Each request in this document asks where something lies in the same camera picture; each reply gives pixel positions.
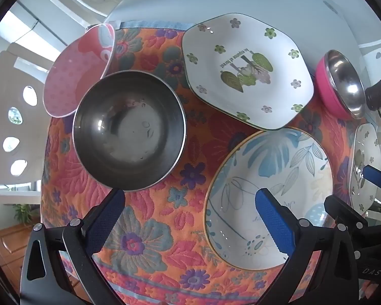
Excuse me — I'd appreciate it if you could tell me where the wooden cabinet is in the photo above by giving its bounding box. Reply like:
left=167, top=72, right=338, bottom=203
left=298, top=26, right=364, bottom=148
left=0, top=222, right=83, bottom=305

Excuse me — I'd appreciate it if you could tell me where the orange floral quilted mat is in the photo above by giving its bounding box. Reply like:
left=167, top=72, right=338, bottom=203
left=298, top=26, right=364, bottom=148
left=40, top=22, right=369, bottom=305

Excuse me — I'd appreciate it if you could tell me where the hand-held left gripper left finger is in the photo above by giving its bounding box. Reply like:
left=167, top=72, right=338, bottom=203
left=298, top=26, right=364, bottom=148
left=20, top=188, right=126, bottom=305

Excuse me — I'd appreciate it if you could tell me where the blue floral round plate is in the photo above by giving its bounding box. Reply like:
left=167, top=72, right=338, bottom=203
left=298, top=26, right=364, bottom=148
left=204, top=127, right=335, bottom=271

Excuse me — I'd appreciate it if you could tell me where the green potted plant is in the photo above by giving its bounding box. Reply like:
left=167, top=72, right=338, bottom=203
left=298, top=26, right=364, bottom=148
left=11, top=203, right=35, bottom=226

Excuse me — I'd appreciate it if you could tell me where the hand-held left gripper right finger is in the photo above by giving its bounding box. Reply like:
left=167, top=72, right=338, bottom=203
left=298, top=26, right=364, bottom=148
left=255, top=188, right=364, bottom=305

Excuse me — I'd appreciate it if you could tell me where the white square flower plate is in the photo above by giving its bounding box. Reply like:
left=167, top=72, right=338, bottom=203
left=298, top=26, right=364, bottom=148
left=181, top=13, right=315, bottom=131
left=349, top=122, right=381, bottom=213

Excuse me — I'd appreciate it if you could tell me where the large steel bowl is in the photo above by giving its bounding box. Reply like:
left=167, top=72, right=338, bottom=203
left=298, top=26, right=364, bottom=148
left=72, top=69, right=188, bottom=192

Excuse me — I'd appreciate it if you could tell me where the pink steel bowl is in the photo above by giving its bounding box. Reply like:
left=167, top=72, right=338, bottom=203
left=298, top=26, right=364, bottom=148
left=315, top=49, right=366, bottom=121

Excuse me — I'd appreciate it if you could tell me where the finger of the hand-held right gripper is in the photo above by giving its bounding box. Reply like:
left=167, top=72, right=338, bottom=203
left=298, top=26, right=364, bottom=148
left=363, top=164, right=381, bottom=194
left=325, top=195, right=369, bottom=229

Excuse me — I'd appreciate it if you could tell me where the pink patterned bowl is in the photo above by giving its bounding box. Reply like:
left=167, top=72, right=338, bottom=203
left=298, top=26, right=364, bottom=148
left=43, top=23, right=117, bottom=117

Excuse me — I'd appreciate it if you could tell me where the white chair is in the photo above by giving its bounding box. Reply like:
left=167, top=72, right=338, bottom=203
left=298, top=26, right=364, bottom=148
left=49, top=0, right=147, bottom=29
left=0, top=43, right=73, bottom=196

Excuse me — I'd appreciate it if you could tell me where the printed paper sheet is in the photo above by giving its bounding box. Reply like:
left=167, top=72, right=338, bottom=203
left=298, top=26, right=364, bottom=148
left=359, top=38, right=381, bottom=86

